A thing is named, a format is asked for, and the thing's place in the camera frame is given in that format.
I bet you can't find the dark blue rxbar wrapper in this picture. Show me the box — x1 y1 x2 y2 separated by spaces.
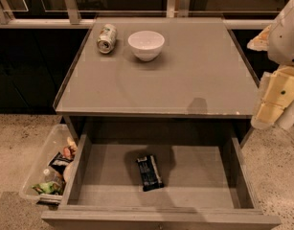
136 154 164 192

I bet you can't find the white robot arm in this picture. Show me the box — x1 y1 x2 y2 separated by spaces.
247 0 294 129

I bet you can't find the grey cabinet counter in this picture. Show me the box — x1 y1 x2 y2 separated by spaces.
54 17 257 138

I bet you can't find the grey open top drawer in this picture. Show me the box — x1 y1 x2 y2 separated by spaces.
42 135 281 230

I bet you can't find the white ceramic bowl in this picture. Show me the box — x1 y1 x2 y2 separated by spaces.
127 31 165 61

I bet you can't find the crushed green soda can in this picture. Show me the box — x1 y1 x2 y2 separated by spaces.
97 24 117 54

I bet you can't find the orange pink snack packet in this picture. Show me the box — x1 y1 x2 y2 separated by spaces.
62 137 78 160

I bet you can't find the black snack packet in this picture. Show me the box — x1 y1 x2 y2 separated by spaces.
49 152 72 174

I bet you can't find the clear plastic water bottle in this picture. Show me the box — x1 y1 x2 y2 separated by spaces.
43 169 63 184

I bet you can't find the green snack bag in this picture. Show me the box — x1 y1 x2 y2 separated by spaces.
32 181 63 196

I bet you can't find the clear plastic bin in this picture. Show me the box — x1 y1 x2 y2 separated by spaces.
19 125 74 204

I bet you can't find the metal window railing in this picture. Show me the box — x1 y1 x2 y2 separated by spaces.
0 0 289 29

